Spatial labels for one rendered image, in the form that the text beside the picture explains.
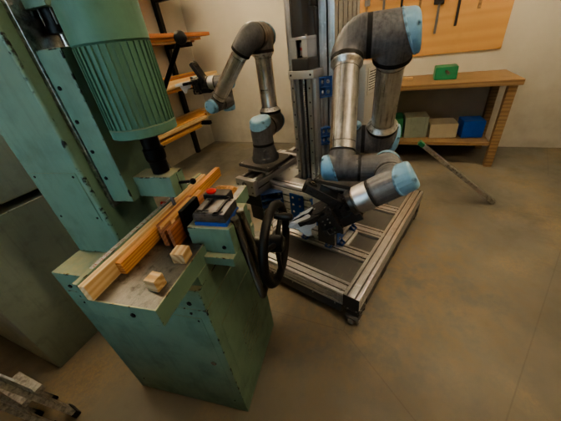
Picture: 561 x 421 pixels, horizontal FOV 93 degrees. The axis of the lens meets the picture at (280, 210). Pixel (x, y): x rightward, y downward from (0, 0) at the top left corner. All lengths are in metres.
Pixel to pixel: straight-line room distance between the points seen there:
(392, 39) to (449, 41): 2.95
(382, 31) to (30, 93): 0.92
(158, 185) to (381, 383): 1.28
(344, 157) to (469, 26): 3.20
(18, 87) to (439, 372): 1.83
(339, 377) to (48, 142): 1.45
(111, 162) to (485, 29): 3.65
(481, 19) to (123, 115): 3.58
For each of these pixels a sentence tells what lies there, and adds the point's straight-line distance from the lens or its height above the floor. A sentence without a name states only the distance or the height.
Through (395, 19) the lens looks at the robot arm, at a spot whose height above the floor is 1.39.
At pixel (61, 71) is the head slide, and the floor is 1.37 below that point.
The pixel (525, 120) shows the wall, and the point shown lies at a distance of 4.19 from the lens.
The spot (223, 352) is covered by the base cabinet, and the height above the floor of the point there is 0.48.
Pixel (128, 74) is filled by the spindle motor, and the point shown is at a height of 1.35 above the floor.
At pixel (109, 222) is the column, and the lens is 1.03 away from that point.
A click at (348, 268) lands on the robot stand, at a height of 0.21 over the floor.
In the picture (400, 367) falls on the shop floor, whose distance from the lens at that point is 1.58.
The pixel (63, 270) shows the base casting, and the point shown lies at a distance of 1.19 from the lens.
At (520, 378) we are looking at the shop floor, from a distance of 1.75.
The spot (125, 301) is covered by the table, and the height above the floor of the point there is 0.90.
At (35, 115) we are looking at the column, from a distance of 0.97.
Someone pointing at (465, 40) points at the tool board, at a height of 1.16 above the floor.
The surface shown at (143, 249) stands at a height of 0.92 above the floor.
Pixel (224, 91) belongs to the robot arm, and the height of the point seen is 1.19.
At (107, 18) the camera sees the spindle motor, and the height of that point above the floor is 1.45.
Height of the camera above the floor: 1.37
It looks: 32 degrees down
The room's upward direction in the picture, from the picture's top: 8 degrees counter-clockwise
